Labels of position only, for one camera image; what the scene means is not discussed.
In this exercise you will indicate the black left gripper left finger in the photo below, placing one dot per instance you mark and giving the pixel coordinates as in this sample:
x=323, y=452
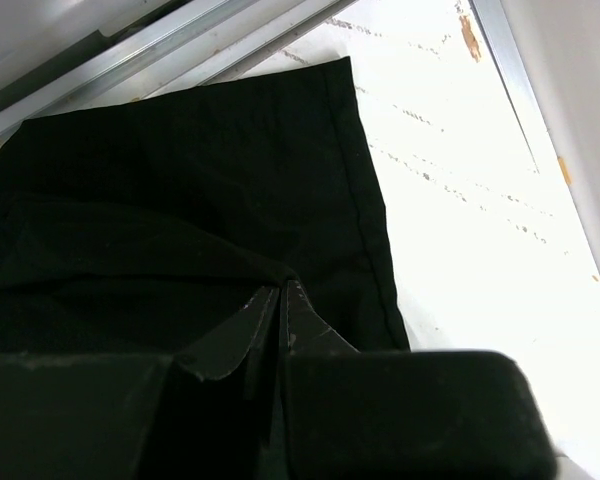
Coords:
x=237, y=346

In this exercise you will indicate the aluminium table edge rail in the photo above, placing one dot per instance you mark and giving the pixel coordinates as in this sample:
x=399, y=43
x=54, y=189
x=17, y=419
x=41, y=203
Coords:
x=206, y=41

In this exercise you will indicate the black trousers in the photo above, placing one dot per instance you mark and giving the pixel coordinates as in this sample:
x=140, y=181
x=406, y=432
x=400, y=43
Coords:
x=143, y=226

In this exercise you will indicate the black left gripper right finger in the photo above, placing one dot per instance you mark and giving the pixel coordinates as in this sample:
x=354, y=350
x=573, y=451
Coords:
x=303, y=331

